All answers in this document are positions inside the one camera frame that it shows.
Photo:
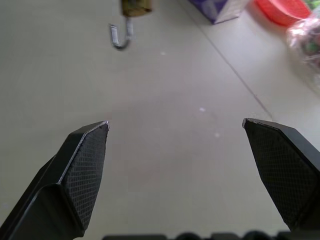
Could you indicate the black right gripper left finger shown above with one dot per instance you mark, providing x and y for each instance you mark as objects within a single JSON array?
[{"x": 62, "y": 185}]

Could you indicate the brass padlock with steel shackle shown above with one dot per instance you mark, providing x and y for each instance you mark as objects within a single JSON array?
[{"x": 127, "y": 17}]

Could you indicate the blue and white cardboard box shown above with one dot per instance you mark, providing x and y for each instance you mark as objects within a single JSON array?
[{"x": 216, "y": 8}]

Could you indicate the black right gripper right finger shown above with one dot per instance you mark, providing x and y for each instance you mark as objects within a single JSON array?
[{"x": 285, "y": 170}]

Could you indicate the red plastic basket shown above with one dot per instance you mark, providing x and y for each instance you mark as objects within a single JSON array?
[{"x": 282, "y": 10}]

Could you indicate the clear plastic bag of items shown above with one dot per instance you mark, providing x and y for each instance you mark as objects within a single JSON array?
[{"x": 306, "y": 42}]

